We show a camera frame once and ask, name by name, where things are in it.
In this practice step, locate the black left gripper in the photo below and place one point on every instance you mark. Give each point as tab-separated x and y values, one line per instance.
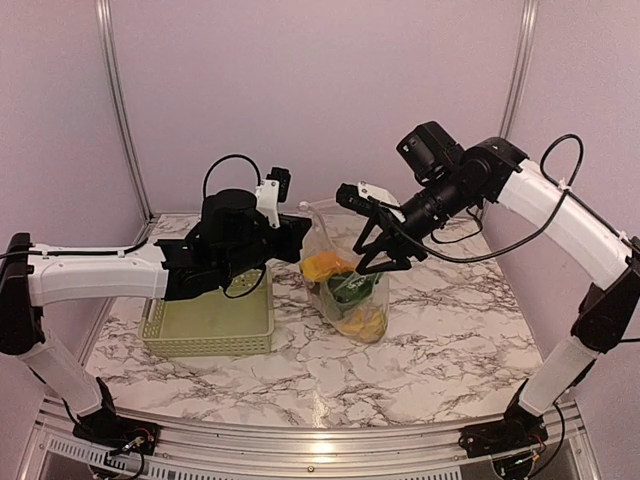
292	227

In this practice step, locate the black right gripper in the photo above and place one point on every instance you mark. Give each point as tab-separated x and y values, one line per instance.
400	236

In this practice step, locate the green white bok choy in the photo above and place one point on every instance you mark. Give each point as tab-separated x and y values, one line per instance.
351	288

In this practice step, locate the orange yellow mango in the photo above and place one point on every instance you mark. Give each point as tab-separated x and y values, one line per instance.
319	268

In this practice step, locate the clear zip top bag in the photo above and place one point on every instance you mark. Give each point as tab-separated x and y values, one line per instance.
355	305

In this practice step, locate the beige perforated plastic basket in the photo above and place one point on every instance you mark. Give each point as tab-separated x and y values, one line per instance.
238	321

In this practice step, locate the yellow lemon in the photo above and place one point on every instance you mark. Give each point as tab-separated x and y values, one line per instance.
354	324

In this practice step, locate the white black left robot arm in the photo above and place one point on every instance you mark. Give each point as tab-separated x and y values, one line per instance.
34	276

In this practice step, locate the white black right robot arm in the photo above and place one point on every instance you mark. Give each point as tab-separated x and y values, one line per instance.
610	258

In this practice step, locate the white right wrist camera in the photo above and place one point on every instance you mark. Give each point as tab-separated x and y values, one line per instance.
369	200

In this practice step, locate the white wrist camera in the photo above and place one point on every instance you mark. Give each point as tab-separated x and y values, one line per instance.
369	200
271	191

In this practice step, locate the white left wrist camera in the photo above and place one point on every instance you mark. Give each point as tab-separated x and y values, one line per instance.
271	191

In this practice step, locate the left aluminium frame post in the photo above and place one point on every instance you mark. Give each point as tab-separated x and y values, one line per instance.
109	49

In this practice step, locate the aluminium frame post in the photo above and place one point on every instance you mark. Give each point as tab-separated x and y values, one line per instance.
521	65
109	49

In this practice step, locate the aluminium front rail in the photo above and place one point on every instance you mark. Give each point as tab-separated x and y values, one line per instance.
194	449

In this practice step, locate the right aluminium frame post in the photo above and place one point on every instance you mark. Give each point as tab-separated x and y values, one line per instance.
521	65

